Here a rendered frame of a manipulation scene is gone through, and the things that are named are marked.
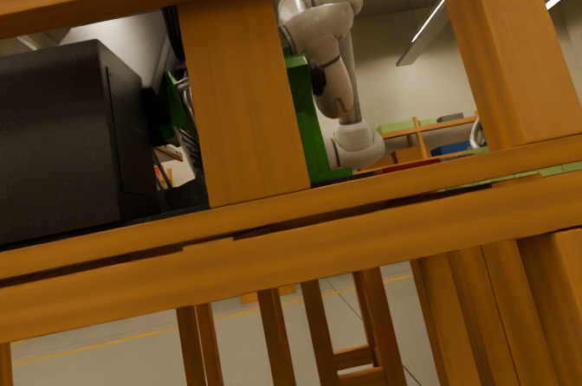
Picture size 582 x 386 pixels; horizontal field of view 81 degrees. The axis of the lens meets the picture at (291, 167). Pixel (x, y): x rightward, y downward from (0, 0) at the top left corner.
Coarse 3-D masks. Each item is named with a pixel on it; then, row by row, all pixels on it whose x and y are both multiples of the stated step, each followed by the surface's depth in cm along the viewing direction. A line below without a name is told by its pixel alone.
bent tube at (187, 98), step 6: (186, 78) 84; (174, 84) 84; (186, 90) 82; (186, 96) 79; (186, 102) 78; (186, 108) 77; (192, 108) 77; (186, 114) 77; (192, 114) 76; (192, 120) 76; (192, 126) 77
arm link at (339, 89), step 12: (288, 0) 122; (300, 0) 123; (288, 12) 115; (300, 12) 112; (336, 72) 86; (336, 84) 87; (348, 84) 90; (324, 96) 89; (336, 96) 89; (348, 96) 91; (324, 108) 92; (336, 108) 92; (348, 108) 93
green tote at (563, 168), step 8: (464, 152) 123; (480, 152) 120; (552, 168) 117; (560, 168) 117; (568, 168) 117; (576, 168) 116; (512, 176) 118; (520, 176) 118; (544, 176) 117; (464, 184) 129; (472, 184) 123
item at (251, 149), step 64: (256, 0) 50; (448, 0) 58; (512, 0) 49; (192, 64) 49; (256, 64) 49; (512, 64) 48; (256, 128) 47; (512, 128) 48; (576, 128) 46; (256, 192) 46
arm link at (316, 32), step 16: (304, 16) 81; (320, 16) 81; (336, 16) 81; (288, 32) 81; (304, 32) 81; (320, 32) 81; (336, 32) 82; (304, 48) 83; (320, 48) 83; (336, 48) 85; (320, 64) 85
